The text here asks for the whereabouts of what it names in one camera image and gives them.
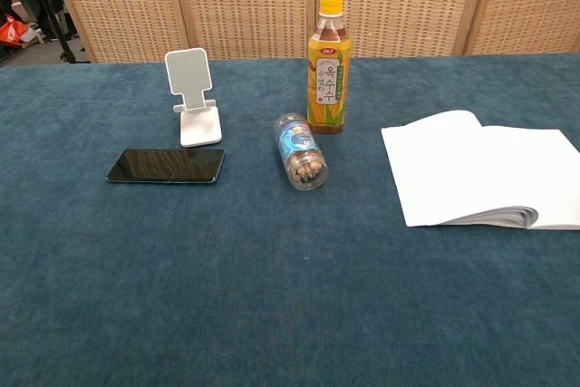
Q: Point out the white book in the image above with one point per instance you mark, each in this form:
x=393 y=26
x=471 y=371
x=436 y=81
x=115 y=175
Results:
x=453 y=169

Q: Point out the clear jar of snack sticks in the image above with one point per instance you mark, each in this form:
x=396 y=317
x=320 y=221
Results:
x=300 y=151

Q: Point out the yellow corn tea bottle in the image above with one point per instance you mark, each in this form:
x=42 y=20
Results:
x=328 y=88

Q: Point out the black smartphone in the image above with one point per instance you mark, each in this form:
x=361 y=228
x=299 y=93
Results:
x=167 y=165

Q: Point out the blue table cloth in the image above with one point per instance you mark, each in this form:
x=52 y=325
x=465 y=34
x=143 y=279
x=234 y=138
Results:
x=226 y=278

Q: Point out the white phone stand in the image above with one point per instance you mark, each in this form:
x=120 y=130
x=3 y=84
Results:
x=190 y=79

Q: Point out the woven wooden folding screen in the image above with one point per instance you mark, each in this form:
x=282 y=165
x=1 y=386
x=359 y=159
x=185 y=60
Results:
x=244 y=2

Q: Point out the black tripod stand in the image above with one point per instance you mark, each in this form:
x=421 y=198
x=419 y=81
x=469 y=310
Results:
x=63 y=42

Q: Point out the orange bag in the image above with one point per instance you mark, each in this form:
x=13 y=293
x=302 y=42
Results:
x=9 y=33

